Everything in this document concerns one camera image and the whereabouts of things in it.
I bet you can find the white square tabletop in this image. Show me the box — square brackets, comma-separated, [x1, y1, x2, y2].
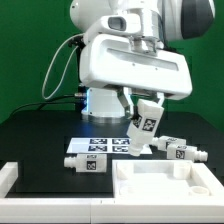
[112, 160, 215, 199]

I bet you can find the white marker sheet with tags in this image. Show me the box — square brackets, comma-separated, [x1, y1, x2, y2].
[66, 137, 153, 155]

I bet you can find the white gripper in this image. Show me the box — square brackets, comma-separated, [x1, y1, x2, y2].
[79, 34, 192, 119]

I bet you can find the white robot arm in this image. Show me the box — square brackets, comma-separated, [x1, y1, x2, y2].
[70, 0, 215, 121]

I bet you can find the grey camera cable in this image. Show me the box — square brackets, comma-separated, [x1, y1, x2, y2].
[41, 34, 83, 101]

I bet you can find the black power cable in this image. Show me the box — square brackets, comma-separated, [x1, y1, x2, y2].
[9, 94, 84, 117]

